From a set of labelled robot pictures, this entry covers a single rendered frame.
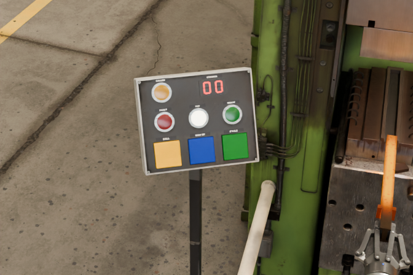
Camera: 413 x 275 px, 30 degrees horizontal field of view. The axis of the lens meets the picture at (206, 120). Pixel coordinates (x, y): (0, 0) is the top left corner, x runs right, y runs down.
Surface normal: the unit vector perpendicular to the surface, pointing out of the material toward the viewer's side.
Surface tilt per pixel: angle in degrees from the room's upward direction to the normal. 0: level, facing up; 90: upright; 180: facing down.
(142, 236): 0
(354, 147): 90
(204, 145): 60
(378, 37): 90
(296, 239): 90
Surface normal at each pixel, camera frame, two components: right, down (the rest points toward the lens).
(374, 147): -0.23, 0.57
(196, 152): 0.18, 0.10
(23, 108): 0.01, -0.81
